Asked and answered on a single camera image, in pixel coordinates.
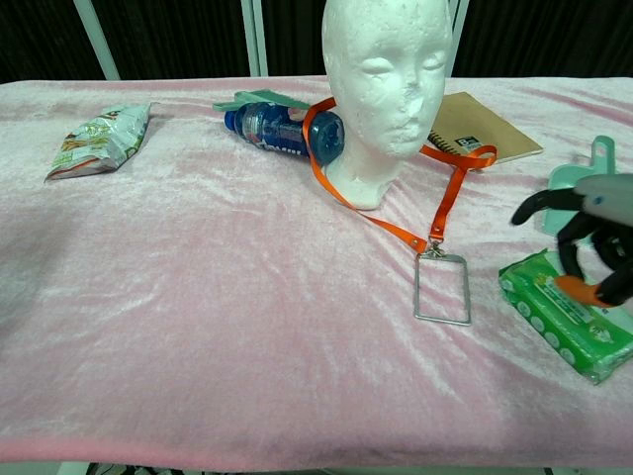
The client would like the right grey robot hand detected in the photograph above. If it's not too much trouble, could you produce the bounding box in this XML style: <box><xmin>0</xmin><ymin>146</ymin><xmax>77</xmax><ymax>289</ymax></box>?
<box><xmin>510</xmin><ymin>172</ymin><xmax>633</xmax><ymax>311</ymax></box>

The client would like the clear badge holder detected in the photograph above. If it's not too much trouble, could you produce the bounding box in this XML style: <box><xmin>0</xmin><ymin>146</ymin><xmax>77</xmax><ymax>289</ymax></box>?
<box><xmin>412</xmin><ymin>241</ymin><xmax>474</xmax><ymax>328</ymax></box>

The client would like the blue drink bottle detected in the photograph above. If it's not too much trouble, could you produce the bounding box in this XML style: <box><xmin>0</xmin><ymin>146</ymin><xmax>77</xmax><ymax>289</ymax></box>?
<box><xmin>224</xmin><ymin>102</ymin><xmax>346</xmax><ymax>168</ymax></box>

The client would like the orange badge lanyard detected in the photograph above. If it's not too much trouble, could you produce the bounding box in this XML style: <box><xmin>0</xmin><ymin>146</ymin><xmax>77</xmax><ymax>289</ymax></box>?
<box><xmin>302</xmin><ymin>96</ymin><xmax>498</xmax><ymax>253</ymax></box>

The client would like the pink plush tablecloth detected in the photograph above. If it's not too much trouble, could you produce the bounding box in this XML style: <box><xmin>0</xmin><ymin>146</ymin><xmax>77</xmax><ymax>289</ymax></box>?
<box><xmin>0</xmin><ymin>75</ymin><xmax>633</xmax><ymax>471</ymax></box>

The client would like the green wet wipes pack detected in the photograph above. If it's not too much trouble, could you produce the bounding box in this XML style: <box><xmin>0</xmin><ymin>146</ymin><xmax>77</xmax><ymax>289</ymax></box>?
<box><xmin>497</xmin><ymin>248</ymin><xmax>633</xmax><ymax>386</ymax></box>

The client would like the teal dustpan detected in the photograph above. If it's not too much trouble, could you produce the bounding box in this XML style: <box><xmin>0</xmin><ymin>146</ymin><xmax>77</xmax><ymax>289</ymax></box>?
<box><xmin>543</xmin><ymin>135</ymin><xmax>619</xmax><ymax>248</ymax></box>

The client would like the white snack bag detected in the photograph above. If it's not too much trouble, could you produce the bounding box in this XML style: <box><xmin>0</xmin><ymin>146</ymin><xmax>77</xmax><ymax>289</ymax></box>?
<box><xmin>44</xmin><ymin>102</ymin><xmax>152</xmax><ymax>183</ymax></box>

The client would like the teal hand brush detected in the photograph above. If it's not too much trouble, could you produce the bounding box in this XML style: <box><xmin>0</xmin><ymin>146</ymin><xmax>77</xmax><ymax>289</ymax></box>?
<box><xmin>212</xmin><ymin>88</ymin><xmax>317</xmax><ymax>113</ymax></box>

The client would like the white foam mannequin head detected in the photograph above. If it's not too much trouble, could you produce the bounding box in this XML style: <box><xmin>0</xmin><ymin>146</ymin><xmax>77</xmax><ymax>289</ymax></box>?
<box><xmin>319</xmin><ymin>0</ymin><xmax>454</xmax><ymax>212</ymax></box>

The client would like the brown spiral notebook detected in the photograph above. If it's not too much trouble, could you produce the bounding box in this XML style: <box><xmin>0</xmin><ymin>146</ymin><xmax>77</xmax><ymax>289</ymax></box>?
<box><xmin>428</xmin><ymin>91</ymin><xmax>545</xmax><ymax>172</ymax></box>

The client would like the white partition post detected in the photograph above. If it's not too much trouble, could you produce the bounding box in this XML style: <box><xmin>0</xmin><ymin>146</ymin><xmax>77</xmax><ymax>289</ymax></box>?
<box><xmin>72</xmin><ymin>0</ymin><xmax>122</xmax><ymax>82</ymax></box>
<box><xmin>447</xmin><ymin>0</ymin><xmax>471</xmax><ymax>78</ymax></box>
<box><xmin>240</xmin><ymin>0</ymin><xmax>271</xmax><ymax>78</ymax></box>

